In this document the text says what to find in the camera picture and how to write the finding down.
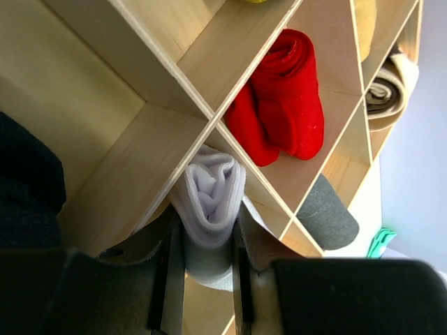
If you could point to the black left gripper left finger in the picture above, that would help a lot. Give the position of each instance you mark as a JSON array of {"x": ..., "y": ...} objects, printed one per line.
[{"x": 139, "y": 265}]

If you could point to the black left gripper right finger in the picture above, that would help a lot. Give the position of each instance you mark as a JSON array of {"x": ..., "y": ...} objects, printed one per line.
[{"x": 256, "y": 282}]

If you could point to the white sock black stripes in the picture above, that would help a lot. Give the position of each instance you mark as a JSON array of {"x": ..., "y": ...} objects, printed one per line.
[{"x": 208, "y": 197}]

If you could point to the dark grey rolled sock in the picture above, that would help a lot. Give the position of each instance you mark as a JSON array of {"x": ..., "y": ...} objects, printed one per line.
[{"x": 325, "y": 217}]

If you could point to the mint green patterned sock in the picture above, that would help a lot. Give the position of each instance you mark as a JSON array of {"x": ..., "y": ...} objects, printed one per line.
[{"x": 380, "y": 243}]

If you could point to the red rolled sock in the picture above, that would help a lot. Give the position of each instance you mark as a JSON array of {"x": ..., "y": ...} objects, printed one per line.
[{"x": 279, "y": 109}]

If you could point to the dark navy rolled sock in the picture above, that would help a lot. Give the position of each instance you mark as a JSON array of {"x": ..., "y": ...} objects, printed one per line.
[{"x": 33, "y": 190}]

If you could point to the wooden compartment tray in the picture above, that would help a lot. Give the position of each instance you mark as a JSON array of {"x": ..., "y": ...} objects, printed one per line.
[{"x": 125, "y": 92}]

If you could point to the cream brown rolled sock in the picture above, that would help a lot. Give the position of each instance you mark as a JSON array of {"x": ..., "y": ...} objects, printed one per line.
[{"x": 388, "y": 95}]

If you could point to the mustard yellow rolled sock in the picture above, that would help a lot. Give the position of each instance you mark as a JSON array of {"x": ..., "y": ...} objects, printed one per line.
[{"x": 256, "y": 1}]

